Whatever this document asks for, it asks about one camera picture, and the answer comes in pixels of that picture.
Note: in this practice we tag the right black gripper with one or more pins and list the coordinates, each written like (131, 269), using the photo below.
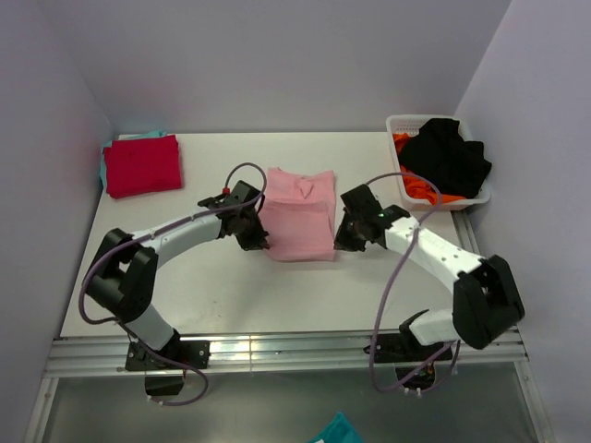
(343, 241)

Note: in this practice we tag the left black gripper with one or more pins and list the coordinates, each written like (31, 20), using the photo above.
(257, 240)

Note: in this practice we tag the pink t-shirt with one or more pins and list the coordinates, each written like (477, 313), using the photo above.
(299, 213)

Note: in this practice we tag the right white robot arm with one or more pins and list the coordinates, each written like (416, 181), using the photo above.
(485, 298)

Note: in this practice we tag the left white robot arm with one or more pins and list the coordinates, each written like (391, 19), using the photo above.
(122, 275)

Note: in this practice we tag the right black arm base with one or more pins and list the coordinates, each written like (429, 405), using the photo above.
(436, 362)

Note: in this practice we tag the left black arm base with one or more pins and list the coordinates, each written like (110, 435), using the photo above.
(165, 372)

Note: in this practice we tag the red folded t-shirt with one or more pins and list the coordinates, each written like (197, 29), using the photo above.
(141, 166)

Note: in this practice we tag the black t-shirt in basket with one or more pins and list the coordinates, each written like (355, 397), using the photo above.
(446, 161)

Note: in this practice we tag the teal folded t-shirt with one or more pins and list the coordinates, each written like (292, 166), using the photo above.
(103, 167)

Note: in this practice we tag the teal cloth on floor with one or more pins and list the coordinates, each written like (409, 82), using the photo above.
(338, 430)

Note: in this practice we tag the right side aluminium rail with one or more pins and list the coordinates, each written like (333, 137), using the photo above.
(465, 231)

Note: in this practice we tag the aluminium mounting rail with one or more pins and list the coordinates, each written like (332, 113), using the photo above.
(106, 356)

